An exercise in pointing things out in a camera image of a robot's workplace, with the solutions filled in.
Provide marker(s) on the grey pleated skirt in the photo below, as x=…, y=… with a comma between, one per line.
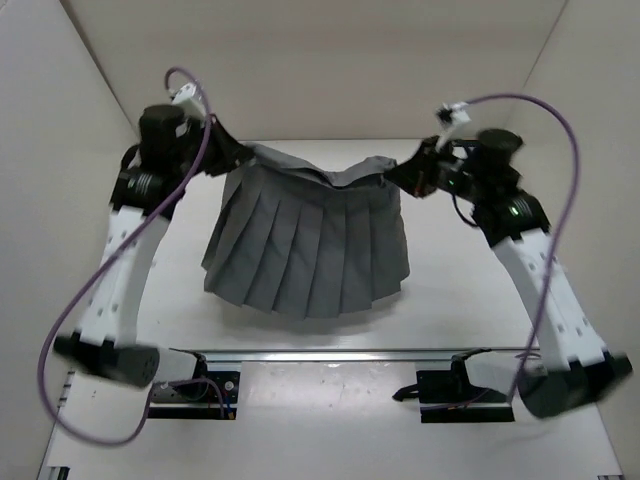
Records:
x=297, y=240

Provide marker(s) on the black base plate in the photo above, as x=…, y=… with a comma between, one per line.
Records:
x=444, y=399
x=200, y=401

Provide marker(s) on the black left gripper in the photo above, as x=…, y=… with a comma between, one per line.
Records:
x=232, y=151

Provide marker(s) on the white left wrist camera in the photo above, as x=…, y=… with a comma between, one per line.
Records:
x=187, y=97

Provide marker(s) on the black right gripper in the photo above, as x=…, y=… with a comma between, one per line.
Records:
x=414, y=174

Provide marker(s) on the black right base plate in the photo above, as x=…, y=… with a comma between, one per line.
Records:
x=444, y=399

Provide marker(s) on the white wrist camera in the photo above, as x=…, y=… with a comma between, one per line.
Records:
x=187, y=97
x=451, y=117

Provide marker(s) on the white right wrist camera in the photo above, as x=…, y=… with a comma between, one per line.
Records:
x=451, y=117

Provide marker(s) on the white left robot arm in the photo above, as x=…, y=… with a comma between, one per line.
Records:
x=104, y=342

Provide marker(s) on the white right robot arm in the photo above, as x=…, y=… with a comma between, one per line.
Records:
x=575, y=366

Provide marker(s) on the aluminium front rail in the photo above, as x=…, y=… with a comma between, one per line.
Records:
x=329, y=356

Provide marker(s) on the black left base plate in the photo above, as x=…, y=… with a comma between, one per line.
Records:
x=200, y=401

